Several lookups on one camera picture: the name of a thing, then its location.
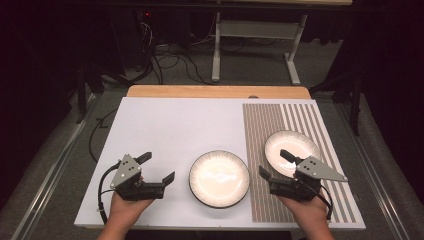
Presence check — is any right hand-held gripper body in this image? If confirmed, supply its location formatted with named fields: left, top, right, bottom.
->
left=268, top=155, right=350, bottom=203

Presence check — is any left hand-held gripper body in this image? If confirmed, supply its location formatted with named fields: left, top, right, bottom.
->
left=109, top=153, right=167, bottom=202

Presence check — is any white plate with dark rim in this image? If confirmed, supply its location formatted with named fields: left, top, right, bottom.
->
left=188, top=149, right=251, bottom=210
left=264, top=129, right=323, bottom=179

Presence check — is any person's left hand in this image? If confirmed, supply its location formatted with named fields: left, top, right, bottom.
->
left=108, top=192, right=155, bottom=232

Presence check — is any person's right hand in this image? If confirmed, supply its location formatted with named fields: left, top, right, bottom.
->
left=278, top=191, right=329, bottom=230

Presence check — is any brown striped mat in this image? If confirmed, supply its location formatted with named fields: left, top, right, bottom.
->
left=242, top=102, right=358, bottom=224

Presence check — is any white board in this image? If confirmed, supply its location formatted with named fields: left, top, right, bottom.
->
left=73, top=96, right=367, bottom=231

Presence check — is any black stand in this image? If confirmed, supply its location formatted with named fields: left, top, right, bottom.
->
left=309, top=71, right=365, bottom=137
left=74, top=63, right=104, bottom=125

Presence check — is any wooden table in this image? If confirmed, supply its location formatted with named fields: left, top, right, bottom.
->
left=126, top=84, right=312, bottom=100

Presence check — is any black computer case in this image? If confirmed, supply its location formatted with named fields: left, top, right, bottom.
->
left=109, top=8, right=155, bottom=73

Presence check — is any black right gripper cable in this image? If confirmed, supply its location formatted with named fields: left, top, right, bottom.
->
left=308, top=183, right=334, bottom=221

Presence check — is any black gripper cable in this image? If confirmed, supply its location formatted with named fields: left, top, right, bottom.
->
left=308, top=183, right=334, bottom=221
left=97, top=162, right=121, bottom=225

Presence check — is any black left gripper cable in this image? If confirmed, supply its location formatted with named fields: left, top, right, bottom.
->
left=97, top=162, right=121, bottom=225

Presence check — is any black floor cable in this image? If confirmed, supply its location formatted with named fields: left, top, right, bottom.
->
left=88, top=108, right=119, bottom=164

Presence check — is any metal floor rail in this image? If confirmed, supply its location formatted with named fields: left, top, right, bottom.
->
left=334, top=101, right=411, bottom=240
left=11, top=96, right=101, bottom=240

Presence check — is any tangle of floor cables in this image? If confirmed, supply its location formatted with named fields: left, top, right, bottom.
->
left=133, top=19, right=214, bottom=86

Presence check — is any white desk frame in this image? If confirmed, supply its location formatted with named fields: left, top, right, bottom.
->
left=211, top=11, right=309, bottom=86

